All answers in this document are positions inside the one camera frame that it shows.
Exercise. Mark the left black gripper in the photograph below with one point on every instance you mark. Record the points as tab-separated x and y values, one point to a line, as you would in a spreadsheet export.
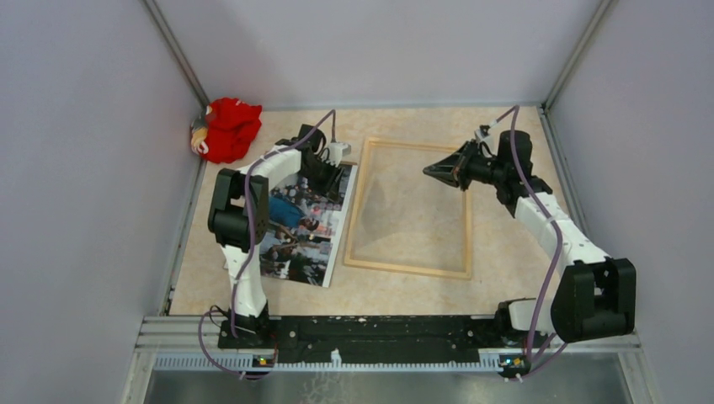
330	187

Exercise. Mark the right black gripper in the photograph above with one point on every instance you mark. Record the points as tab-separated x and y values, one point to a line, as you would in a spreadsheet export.
453	170

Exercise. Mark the printed photo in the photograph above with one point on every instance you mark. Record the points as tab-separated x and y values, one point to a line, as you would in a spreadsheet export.
304	230

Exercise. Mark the transparent plastic sheet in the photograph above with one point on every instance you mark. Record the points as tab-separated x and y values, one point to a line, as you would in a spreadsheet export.
413	206

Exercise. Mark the wooden picture frame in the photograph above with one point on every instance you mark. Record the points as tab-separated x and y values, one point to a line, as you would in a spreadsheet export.
413	209

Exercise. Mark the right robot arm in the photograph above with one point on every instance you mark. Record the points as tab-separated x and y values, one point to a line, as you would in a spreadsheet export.
596	293

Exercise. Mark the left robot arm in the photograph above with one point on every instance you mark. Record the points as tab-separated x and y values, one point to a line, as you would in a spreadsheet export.
239	216

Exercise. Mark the red crumpled cloth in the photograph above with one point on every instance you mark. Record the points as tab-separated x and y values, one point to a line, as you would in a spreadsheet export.
225	129

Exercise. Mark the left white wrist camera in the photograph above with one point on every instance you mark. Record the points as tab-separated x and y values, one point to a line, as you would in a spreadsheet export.
337	152

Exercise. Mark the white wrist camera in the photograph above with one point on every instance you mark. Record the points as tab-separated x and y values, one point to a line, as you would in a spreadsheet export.
337	152
482	133

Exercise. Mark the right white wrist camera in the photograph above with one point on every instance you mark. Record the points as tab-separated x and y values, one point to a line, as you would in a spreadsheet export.
482	133

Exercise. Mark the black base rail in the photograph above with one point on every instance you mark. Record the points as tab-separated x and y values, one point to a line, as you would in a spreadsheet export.
376	339

